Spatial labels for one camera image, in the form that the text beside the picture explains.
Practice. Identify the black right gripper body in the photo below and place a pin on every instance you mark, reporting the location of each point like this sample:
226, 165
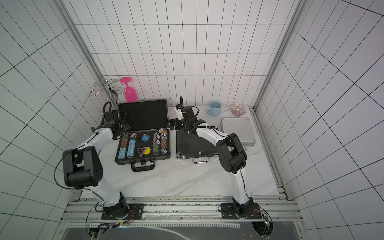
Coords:
175, 123

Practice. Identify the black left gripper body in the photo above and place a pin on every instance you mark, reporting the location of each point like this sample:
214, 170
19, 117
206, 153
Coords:
123, 127

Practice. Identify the black poker case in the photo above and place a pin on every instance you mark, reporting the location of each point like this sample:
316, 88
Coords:
190, 146
145, 117

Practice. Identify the silver aluminium poker case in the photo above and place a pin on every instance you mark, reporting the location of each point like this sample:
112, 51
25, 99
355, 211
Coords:
242, 128

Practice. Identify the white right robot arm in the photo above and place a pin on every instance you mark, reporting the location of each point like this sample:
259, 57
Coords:
232, 157

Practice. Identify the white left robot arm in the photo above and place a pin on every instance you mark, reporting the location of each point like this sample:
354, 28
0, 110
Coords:
83, 169

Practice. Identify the light blue mug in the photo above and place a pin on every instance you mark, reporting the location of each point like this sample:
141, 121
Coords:
214, 109

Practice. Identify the pink plastic goblet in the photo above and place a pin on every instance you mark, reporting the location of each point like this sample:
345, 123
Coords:
130, 93

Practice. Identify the blue round chip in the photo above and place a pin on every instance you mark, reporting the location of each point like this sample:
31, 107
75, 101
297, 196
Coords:
145, 137

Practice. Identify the triangle dealer plaque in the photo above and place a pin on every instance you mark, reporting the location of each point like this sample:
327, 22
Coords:
141, 151

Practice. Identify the yellow round disc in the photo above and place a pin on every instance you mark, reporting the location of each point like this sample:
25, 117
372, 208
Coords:
147, 151

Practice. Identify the patterned small bowl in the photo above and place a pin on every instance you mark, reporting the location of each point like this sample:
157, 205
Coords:
238, 110

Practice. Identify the aluminium mounting rail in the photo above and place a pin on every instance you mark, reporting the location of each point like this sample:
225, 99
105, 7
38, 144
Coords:
183, 212

